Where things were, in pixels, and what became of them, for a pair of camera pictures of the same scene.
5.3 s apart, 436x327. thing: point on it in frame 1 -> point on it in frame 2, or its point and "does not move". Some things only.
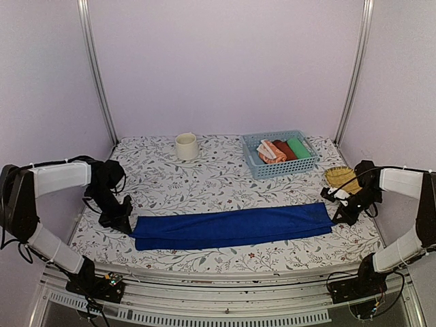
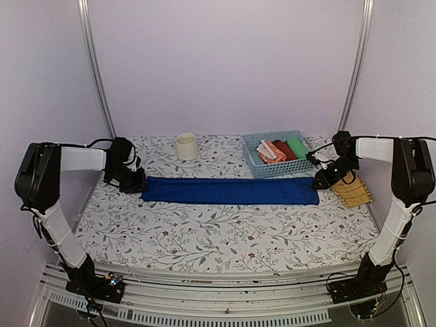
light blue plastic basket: x=251 y=142 does not move
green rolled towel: x=299 y=150 does not move
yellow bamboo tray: x=338 y=176 does not move
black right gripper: x=349 y=218 -> x=326 y=180
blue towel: x=163 y=231 -> x=223 y=191
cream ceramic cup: x=187 y=146 does not move
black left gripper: x=120 y=222 -> x=138 y=187
